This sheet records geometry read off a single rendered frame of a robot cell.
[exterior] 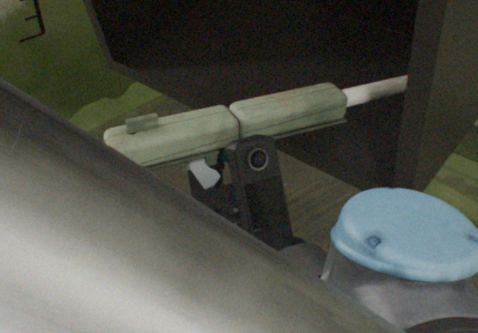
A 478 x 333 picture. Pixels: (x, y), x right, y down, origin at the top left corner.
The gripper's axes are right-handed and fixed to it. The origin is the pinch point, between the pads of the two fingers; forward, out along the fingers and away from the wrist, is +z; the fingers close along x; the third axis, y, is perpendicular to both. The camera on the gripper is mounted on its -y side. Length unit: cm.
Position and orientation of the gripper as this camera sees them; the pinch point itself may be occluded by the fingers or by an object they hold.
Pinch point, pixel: (206, 145)
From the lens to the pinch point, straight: 64.3
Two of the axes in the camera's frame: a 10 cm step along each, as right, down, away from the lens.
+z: -4.3, -5.7, 7.0
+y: -0.1, 7.8, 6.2
